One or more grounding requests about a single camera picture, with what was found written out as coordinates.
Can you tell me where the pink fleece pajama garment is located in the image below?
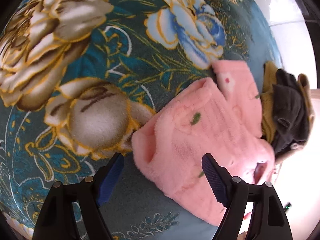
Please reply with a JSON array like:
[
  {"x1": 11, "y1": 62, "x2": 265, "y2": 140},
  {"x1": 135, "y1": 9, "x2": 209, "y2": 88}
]
[{"x1": 132, "y1": 60, "x2": 275, "y2": 226}]

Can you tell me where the dark grey garment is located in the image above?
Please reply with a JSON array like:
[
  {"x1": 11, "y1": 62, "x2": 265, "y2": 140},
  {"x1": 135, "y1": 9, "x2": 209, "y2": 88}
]
[{"x1": 270, "y1": 68, "x2": 311, "y2": 156}]

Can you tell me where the yellow knit garment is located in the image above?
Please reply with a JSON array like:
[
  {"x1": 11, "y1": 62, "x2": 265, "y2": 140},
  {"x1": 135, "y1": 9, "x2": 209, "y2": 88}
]
[{"x1": 260, "y1": 61, "x2": 278, "y2": 143}]

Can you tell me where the teal floral bed blanket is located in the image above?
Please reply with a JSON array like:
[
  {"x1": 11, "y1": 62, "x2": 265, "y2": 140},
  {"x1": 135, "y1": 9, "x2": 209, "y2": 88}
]
[{"x1": 1, "y1": 0, "x2": 282, "y2": 239}]

